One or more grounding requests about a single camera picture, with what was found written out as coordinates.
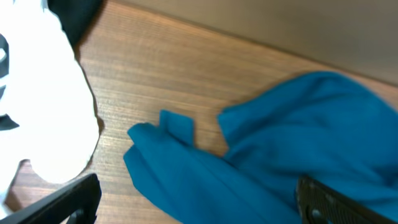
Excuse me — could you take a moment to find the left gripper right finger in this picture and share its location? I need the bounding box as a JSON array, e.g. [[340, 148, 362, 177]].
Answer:
[[295, 176, 395, 224]]

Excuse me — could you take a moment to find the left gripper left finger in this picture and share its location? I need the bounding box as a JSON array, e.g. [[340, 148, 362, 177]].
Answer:
[[1, 174, 101, 224]]

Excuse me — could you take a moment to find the blue polo shirt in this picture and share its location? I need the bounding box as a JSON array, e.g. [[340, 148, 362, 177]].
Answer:
[[124, 72, 397, 223]]

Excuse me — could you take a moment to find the white printed t-shirt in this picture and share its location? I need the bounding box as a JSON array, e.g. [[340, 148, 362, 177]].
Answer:
[[1, 0, 100, 200]]

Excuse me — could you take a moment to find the black garment at left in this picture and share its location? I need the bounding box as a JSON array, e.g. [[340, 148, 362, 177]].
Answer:
[[47, 0, 103, 47]]

